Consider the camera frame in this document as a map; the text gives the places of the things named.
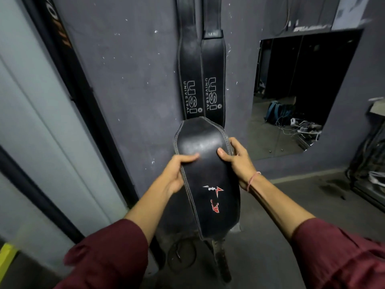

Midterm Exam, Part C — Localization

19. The person's left hand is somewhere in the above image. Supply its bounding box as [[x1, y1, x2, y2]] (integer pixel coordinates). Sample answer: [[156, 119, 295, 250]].
[[160, 153, 200, 196]]

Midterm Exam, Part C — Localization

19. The person's right hand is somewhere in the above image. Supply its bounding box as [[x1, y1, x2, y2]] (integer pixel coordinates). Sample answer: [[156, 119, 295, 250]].
[[217, 137, 261, 190]]

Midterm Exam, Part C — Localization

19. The black leather belt red print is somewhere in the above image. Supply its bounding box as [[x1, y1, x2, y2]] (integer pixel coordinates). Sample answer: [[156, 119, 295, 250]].
[[173, 117, 241, 240]]

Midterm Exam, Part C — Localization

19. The person's left forearm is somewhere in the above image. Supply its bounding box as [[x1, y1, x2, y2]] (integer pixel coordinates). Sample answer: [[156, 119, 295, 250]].
[[124, 177, 175, 245]]

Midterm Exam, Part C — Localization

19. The person's right forearm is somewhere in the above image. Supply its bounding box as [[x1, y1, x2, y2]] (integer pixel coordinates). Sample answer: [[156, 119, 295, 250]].
[[246, 173, 316, 242]]

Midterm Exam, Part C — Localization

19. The pink thread wristband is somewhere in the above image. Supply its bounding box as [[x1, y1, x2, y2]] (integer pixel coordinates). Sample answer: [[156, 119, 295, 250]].
[[246, 171, 261, 192]]

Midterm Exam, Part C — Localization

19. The blue backpack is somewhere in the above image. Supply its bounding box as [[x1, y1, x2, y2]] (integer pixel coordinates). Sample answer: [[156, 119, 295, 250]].
[[264, 101, 295, 126]]

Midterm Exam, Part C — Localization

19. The black leather belt white print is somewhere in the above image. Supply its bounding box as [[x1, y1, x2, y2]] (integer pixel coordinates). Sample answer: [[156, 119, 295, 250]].
[[201, 0, 227, 128], [175, 0, 206, 121]]

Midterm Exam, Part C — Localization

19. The black round weight plate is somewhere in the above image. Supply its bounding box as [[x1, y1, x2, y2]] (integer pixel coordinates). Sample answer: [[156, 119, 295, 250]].
[[167, 238, 197, 273]]

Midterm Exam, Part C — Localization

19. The maroon left sleeve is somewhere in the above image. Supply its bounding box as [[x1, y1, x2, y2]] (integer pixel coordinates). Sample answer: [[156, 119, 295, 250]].
[[54, 219, 149, 289]]

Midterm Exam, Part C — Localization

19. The maroon sleeve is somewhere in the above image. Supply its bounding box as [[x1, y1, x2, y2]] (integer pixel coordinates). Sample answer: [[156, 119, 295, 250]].
[[291, 218, 385, 289], [54, 219, 149, 289]]

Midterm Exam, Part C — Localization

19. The maroon right sleeve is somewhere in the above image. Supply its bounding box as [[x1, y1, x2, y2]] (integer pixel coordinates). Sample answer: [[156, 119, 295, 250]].
[[291, 218, 385, 289]]

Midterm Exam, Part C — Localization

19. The cardboard box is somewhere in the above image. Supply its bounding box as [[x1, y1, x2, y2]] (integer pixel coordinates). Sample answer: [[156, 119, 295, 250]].
[[368, 97, 385, 117]]

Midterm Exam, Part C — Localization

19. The white paper sheet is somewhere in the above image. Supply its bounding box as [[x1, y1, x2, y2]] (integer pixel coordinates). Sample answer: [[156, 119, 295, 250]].
[[331, 0, 371, 30]]

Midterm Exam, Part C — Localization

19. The yellow metal bar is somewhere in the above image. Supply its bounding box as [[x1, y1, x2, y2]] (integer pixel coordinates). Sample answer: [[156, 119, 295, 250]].
[[0, 243, 18, 282]]

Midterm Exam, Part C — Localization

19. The white power strip with cables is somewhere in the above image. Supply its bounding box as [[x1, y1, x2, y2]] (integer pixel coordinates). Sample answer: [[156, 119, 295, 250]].
[[278, 117, 323, 145]]

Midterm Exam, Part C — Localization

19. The wall mirror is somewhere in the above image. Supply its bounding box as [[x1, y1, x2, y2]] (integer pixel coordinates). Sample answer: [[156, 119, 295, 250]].
[[247, 29, 364, 161]]

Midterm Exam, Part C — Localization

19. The black door frame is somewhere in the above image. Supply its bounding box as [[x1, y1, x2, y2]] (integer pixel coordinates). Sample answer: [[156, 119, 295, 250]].
[[20, 0, 166, 268]]

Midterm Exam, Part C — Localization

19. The bundle of cables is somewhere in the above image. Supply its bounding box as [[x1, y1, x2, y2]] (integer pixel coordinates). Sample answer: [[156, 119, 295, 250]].
[[346, 120, 385, 212]]

